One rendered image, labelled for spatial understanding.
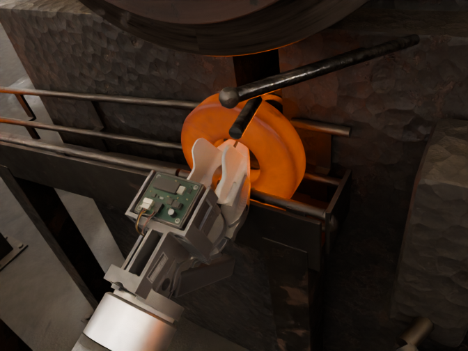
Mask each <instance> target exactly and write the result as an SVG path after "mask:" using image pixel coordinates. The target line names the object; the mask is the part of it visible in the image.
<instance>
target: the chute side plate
mask: <svg viewBox="0 0 468 351"><path fill-rule="evenodd" d="M0 165H3V166H6V167H8V168H9V170H10V172H11V173H12V174H13V176H15V177H17V178H21V179H25V180H29V181H31V182H36V183H39V184H42V185H47V186H49V187H53V188H57V189H61V190H63V191H67V192H71V193H74V194H78V195H81V196H85V197H89V198H93V199H95V200H99V201H103V202H106V203H110V204H113V205H117V206H120V207H123V208H127V209H128V208H129V206H130V205H131V203H132V201H133V200H134V198H135V196H136V195H137V193H138V192H139V190H140V188H141V186H142V185H143V183H144V182H145V180H146V178H147V177H148V175H149V173H145V172H142V171H135V170H132V169H126V168H122V167H118V166H112V165H108V164H102V163H98V162H92V161H88V160H84V159H79V158H75V157H68V156H64V155H58V154H55V153H49V152H45V151H41V150H36V149H32V148H25V147H21V146H16V145H12V144H8V143H2V142H0ZM262 237H265V238H267V239H270V240H274V241H276V242H280V243H282V244H286V245H288V246H291V247H294V248H297V249H301V250H303V251H306V252H307V255H308V268H310V269H312V270H315V271H318V272H320V271H321V269H322V222H321V221H318V220H316V219H312V218H309V217H303V216H301V215H298V214H294V213H291V212H287V211H285V210H281V209H278V208H274V207H271V206H268V205H264V204H262V203H257V202H254V201H250V204H249V212H248V215H247V218H246V220H245V222H244V223H243V225H242V227H241V228H240V230H239V231H238V232H237V235H236V238H235V241H234V242H237V243H239V244H243V245H245V246H248V247H251V248H253V249H257V250H259V251H262V252H264V250H263V241H262Z"/></svg>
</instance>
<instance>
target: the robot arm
mask: <svg viewBox="0 0 468 351"><path fill-rule="evenodd" d="M192 157H193V163H194V165H193V169H192V172H191V173H190V174H189V176H188V178H187V179H184V178H180V177H178V176H174V175H170V174H167V173H163V172H160V171H158V172H157V173H156V172H155V170H152V171H151V172H150V173H149V175H148V177H147V178H146V180H145V182H144V183H143V185H142V186H141V188H140V190H139V192H138V193H137V195H136V196H135V198H134V200H133V201H132V203H131V205H130V206H129V208H128V209H127V211H126V213H125V215H126V216H127V217H129V218H130V219H131V220H132V221H133V222H134V223H135V230H136V231H137V233H139V234H140V236H139V238H138V240H137V241H136V243H135V245H134V246H133V248H132V250H131V252H130V254H129V255H128V257H127V259H126V260H125V262H124V263H123V266H122V267H121V268H119V267H117V266H115V265H112V264H111V266H110V268H109V269H108V271H107V273H106V274H105V276H104V278H103V279H106V280H107V281H109V282H111V283H113V284H112V286H111V288H113V289H115V291H114V293H112V292H106V293H105V294H104V297H103V298H102V300H101V302H100V303H99V305H98V306H97V308H96V310H95V312H94V314H93V315H92V317H91V319H90V320H89V322H88V324H87V326H86V327H85V329H84V331H83V332H82V333H81V336H80V337H79V339H78V341H77V342H76V344H75V346H74V347H73V349H72V351H167V349H168V347H169V345H170V342H171V340H172V338H173V336H174V334H175V332H176V330H177V328H176V326H175V325H174V324H173V322H174V320H176V321H179V319H180V316H181V315H182V312H183V311H184V308H183V307H181V306H180V305H179V304H176V303H175V302H173V301H171V300H170V298H171V296H172V297H179V296H181V295H184V294H187V293H190V292H191V291H194V290H197V289H199V288H202V287H204V286H207V285H209V284H211V283H214V282H216V281H219V280H222V279H225V278H226V277H229V276H231V275H232V273H233V268H234V264H235V258H234V257H233V256H230V255H228V254H225V253H223V252H221V250H222V249H223V248H224V247H225V246H226V245H227V243H228V241H229V240H230V241H233V242H234V241H235V238H236V235H237V232H238V231H239V230H240V228H241V227H242V225H243V223H244V222H245V220H246V218H247V215H248V212H249V204H250V186H251V183H250V156H249V149H248V148H247V147H246V146H245V145H244V144H242V143H240V142H238V141H235V140H232V139H228V140H226V141H225V142H223V143H222V144H221V145H220V146H218V147H217V148H216V147H215V146H214V145H212V144H211V143H210V142H209V141H207V140H206V139H204V138H200V139H197V140H196V142H195V143H194V145H193V147H192ZM221 175H222V177H221V180H220V182H219V184H218V185H217V181H218V179H219V177H220V176H221ZM149 182H150V184H149ZM148 184H149V185H148ZM147 186H148V187H147ZM146 188H147V189H146ZM145 189H146V191H145ZM144 191H145V192H144ZM143 193H144V194H143ZM142 194H143V196H142ZM141 196H142V197H141ZM140 198H141V199H140ZM139 199H140V201H139ZM138 201H139V202H138ZM137 203H138V204H137ZM217 203H219V204H221V208H219V206H218V205H217ZM138 226H139V227H140V228H141V229H142V233H140V232H139V231H138Z"/></svg>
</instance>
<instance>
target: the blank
mask: <svg viewBox="0 0 468 351"><path fill-rule="evenodd" d="M247 101H248V100H245V101H243V102H239V103H238V105H237V106H236V107H234V108H232V109H227V108H226V107H223V106H222V105H221V103H220V101H219V93H216V94H214V95H211V96H210V97H208V98H206V99H205V100H204V101H202V103H200V105H198V106H197V107H196V108H195V109H194V110H193V111H192V112H191V113H190V114H189V115H188V116H187V117H186V119H185V121H184V124H183V126H182V132H181V144H182V151H183V153H184V156H185V159H186V160H187V163H188V165H189V167H190V169H191V170H192V169H193V165H194V163H193V157H192V147H193V145H194V143H195V142H196V140H197V139H200V138H204V139H206V140H207V141H209V142H210V143H211V144H212V145H214V146H215V147H216V148H217V147H218V146H220V145H221V144H222V143H223V142H224V139H232V140H235V141H238V142H240V143H242V144H244V145H245V146H246V147H247V148H248V149H249V150H250V151H251V152H252V153H253V154H254V155H255V156H256V159H257V160H258V163H259V165H260V169H258V170H253V169H250V183H251V186H250V188H251V189H255V190H258V191H261V192H266V193H268V194H273V195H276V196H280V197H284V198H288V199H290V198H291V197H292V196H293V194H294V193H295V190H296V189H297V188H298V186H299V184H300V182H301V181H302V179H303V177H304V173H305V168H306V156H305V152H304V147H303V144H302V141H301V139H300V137H299V135H298V133H297V131H296V130H295V128H294V127H293V125H292V124H291V123H290V121H289V120H288V119H287V118H286V117H285V116H284V115H283V114H282V113H281V112H280V111H279V110H278V109H276V108H275V107H273V106H272V105H271V104H269V103H268V102H266V101H264V100H262V103H261V105H260V106H259V108H258V110H257V112H256V113H255V115H254V117H253V118H252V120H251V122H250V124H249V126H248V127H247V129H246V130H245V132H244V134H243V135H242V137H241V138H240V139H233V138H232V137H230V134H229V129H230V128H231V126H232V124H233V123H234V122H235V120H236V118H237V117H238V115H239V114H240V112H241V110H242V109H243V108H244V106H245V104H246V103H247Z"/></svg>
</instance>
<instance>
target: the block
mask: <svg viewBox="0 0 468 351"><path fill-rule="evenodd" d="M387 313H388V317H389V322H390V323H391V324H393V325H394V326H396V327H399V328H401V329H405V328H406V327H407V326H408V325H409V324H410V323H411V322H412V321H413V320H414V319H415V318H417V317H419V316H420V317H424V318H428V319H429V320H430V321H431V323H432V324H433V326H434V330H433V331H432V332H431V333H430V334H429V335H428V336H427V337H426V338H428V339H430V340H432V341H435V342H438V343H441V344H442V345H446V346H448V347H458V346H459V344H461V342H462V341H463V339H464V337H465V335H466V333H467V331H468V121H467V120H458V119H453V118H444V119H440V120H439V121H437V123H436V124H435V125H434V126H433V127H432V129H431V132H430V136H429V138H428V142H427V144H426V148H425V150H424V153H423V157H422V159H421V163H420V165H419V169H418V171H417V174H416V177H415V181H414V187H413V191H412V197H411V201H410V205H409V211H408V215H407V221H406V224H405V231H404V235H403V241H402V245H401V248H400V255H399V259H398V265H397V268H396V275H395V279H394V283H393V289H392V292H391V299H390V302H389V309H388V312H387Z"/></svg>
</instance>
